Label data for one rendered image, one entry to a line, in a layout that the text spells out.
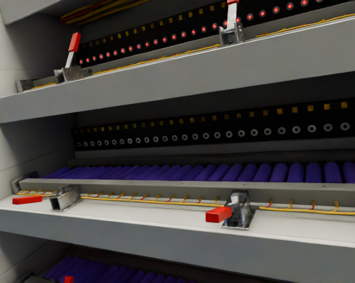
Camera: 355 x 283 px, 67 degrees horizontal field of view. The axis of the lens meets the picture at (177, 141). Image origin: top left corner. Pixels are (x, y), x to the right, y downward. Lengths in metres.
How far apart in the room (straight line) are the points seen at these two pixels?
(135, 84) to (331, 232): 0.27
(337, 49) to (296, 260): 0.19
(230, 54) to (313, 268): 0.22
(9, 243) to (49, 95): 0.30
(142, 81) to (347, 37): 0.22
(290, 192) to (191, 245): 0.12
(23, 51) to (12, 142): 0.19
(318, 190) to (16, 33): 0.60
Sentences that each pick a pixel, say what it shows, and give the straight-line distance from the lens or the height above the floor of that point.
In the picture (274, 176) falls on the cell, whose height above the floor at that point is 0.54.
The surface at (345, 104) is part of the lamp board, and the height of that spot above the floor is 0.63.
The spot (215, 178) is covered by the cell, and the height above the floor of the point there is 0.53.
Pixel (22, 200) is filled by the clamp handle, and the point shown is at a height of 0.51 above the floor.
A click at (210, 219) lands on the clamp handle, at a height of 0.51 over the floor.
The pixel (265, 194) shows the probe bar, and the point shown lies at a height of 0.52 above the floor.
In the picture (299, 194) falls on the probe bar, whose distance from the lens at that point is 0.32.
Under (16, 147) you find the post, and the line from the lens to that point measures 0.62.
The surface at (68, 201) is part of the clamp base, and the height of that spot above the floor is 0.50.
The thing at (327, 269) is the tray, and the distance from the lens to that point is 0.29.
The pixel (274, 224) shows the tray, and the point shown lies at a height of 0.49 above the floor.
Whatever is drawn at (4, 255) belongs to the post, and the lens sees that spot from 0.63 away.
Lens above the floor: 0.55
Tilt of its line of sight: 6 degrees up
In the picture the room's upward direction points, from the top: straight up
